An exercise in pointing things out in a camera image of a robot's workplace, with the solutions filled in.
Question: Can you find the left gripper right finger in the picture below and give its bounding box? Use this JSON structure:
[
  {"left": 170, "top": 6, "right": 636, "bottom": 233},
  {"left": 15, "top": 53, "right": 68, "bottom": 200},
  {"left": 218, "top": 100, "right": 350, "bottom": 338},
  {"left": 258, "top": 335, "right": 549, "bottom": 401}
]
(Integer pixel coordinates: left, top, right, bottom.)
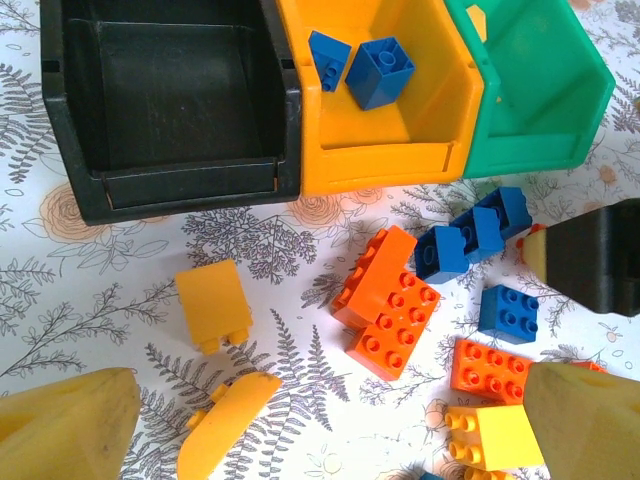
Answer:
[{"left": 522, "top": 362, "right": 640, "bottom": 480}]

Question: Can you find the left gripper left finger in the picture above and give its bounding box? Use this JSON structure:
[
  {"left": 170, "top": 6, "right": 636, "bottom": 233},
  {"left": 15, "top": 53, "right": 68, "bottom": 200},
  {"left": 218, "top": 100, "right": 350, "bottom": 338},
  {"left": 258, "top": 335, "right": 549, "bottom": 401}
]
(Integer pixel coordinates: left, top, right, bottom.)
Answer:
[{"left": 0, "top": 367, "right": 143, "bottom": 480}]

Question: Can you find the yellow lego brick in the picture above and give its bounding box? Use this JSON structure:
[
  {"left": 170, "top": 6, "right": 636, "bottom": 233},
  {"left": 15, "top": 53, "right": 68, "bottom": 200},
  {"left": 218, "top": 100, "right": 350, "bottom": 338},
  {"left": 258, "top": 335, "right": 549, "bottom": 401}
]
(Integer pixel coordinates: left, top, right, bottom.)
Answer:
[
  {"left": 464, "top": 4, "right": 489, "bottom": 44},
  {"left": 174, "top": 258, "right": 254, "bottom": 356},
  {"left": 443, "top": 403, "right": 544, "bottom": 474}
]

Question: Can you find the orange lego brick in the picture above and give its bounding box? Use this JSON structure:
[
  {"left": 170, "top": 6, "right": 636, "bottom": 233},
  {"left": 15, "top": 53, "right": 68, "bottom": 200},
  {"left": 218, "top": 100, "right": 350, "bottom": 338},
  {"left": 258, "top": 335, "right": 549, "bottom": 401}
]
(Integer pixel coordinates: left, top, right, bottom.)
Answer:
[
  {"left": 330, "top": 224, "right": 419, "bottom": 326},
  {"left": 449, "top": 338, "right": 609, "bottom": 406},
  {"left": 344, "top": 272, "right": 442, "bottom": 382}
]

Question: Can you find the yellow curved lego piece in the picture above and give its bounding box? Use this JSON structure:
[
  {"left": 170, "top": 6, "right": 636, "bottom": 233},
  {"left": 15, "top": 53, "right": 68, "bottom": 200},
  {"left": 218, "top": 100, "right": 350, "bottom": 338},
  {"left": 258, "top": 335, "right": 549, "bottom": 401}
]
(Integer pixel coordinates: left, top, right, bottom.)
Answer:
[{"left": 175, "top": 372, "right": 284, "bottom": 480}]

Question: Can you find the green plastic bin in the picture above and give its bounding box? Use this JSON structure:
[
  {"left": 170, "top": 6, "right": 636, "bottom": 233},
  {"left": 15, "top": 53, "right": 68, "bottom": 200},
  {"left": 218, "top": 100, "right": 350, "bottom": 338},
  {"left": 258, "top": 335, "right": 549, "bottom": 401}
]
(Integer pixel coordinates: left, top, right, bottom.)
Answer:
[{"left": 443, "top": 0, "right": 617, "bottom": 180}]

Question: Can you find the yellow plastic bin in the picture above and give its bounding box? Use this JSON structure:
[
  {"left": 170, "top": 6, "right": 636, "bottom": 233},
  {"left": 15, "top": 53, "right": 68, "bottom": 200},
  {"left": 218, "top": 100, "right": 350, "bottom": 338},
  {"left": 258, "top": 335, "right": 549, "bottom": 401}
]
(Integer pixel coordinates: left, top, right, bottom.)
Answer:
[{"left": 273, "top": 0, "right": 485, "bottom": 197}]

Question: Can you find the black plastic bin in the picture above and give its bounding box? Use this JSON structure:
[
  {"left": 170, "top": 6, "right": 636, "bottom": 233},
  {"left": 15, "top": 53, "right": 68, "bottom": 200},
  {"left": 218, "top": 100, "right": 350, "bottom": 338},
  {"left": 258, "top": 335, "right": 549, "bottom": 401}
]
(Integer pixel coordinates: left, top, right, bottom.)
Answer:
[{"left": 40, "top": 0, "right": 304, "bottom": 227}]

